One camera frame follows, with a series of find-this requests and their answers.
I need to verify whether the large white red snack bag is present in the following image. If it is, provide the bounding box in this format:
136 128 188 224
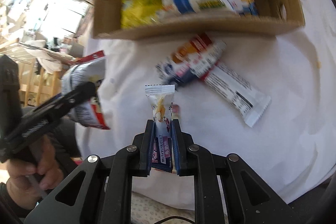
62 51 109 130

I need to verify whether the white purple candy packet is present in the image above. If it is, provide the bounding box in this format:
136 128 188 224
145 85 175 173

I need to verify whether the person's left hand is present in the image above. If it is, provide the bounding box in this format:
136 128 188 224
6 136 64 210

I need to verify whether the wooden furniture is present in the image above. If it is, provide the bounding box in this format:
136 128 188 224
1 39 75 106

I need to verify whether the white red blue snack packet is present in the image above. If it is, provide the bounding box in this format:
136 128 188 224
155 33 226 87

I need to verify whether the white wrapper snack bar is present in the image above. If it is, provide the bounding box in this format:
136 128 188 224
202 62 271 127

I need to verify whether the yellow snack bag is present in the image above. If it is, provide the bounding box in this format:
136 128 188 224
121 0 163 29

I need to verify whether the white bed sheet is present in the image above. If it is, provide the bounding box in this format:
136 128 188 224
75 0 336 212

